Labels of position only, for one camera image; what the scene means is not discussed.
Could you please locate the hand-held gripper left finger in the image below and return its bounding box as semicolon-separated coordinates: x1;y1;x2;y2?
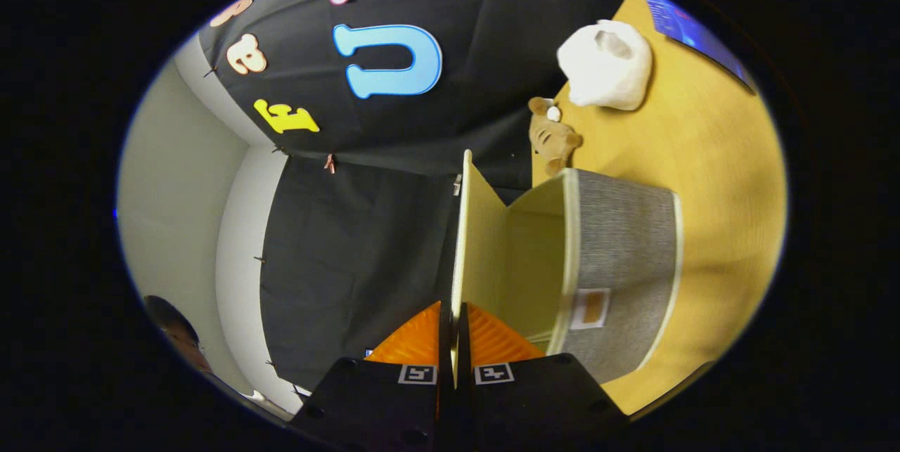
288;301;456;452

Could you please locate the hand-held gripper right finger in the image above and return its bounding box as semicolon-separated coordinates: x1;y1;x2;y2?
455;303;628;452

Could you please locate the grey and cream storage box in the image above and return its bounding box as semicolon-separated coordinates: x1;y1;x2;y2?
450;149;684;389

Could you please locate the black backdrop cloth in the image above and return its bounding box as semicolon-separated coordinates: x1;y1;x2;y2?
198;0;634;393

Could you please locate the person's head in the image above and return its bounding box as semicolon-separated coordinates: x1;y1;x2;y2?
143;295;215;375

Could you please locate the brown teddy bear plush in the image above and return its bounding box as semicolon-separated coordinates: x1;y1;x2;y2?
527;96;584;177

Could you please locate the white plush toy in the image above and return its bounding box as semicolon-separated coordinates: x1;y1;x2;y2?
557;19;653;112

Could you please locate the blue hardcover book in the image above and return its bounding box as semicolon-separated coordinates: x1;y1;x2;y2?
635;0;759;96

